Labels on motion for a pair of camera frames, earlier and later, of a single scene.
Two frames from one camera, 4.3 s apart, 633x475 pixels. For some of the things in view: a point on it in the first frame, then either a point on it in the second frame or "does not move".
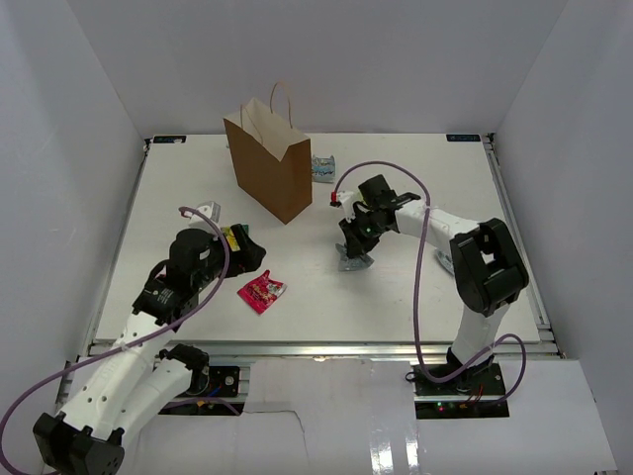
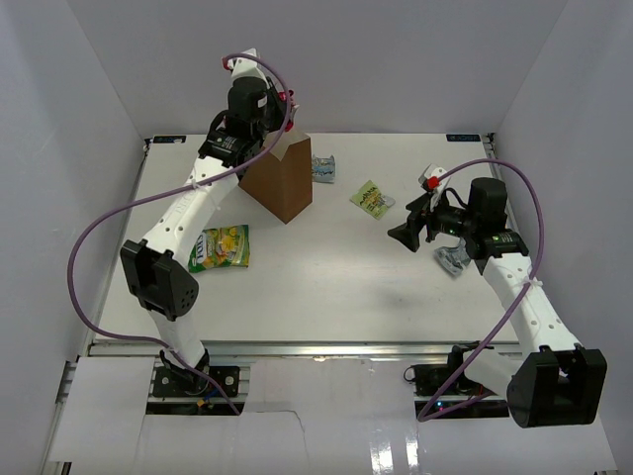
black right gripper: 357,245 → 408,233
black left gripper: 248,257 → 279,106
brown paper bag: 272,157 does not move
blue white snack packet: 323,169 does not move
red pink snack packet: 260,293 → 293,108
